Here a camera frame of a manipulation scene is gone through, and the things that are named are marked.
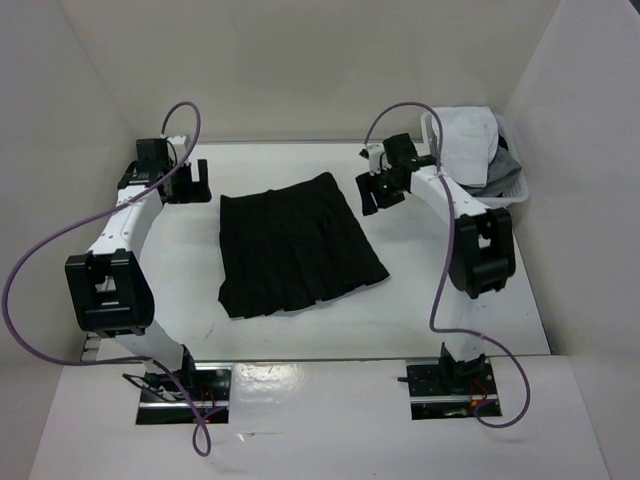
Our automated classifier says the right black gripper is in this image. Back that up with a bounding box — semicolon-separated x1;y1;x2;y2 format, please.
356;165;406;216

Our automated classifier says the black skirt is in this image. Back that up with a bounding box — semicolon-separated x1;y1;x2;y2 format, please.
218;172;389;319

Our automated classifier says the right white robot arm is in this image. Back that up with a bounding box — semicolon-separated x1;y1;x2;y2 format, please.
356;134;516;395

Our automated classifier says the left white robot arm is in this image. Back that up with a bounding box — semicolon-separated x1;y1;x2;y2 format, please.
65;135;211;402

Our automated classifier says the white skirt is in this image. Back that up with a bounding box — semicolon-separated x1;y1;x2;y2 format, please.
435;106;499;188

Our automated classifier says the grey skirt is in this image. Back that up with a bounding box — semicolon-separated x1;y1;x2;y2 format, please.
464;135;522;198

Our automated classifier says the white plastic basket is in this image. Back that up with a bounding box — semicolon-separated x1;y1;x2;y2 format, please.
420;112;529;208

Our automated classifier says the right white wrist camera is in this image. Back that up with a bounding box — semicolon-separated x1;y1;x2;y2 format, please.
359;143;386;175

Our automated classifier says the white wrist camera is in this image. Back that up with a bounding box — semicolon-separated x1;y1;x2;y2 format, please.
359;143;386;175
166;135;191;164

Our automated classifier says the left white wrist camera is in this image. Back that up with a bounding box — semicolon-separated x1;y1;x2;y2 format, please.
166;135;191;164

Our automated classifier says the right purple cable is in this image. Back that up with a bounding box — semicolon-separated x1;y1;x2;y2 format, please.
363;102;532;429

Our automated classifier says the purple cable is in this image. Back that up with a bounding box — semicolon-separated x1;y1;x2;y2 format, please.
2;102;214;459
363;102;532;429

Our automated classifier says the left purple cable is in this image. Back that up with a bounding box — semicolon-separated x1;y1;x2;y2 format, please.
2;102;214;459

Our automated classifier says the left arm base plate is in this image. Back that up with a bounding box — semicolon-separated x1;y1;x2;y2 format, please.
122;363;232;425

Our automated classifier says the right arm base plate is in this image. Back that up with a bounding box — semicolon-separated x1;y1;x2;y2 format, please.
397;358;502;420

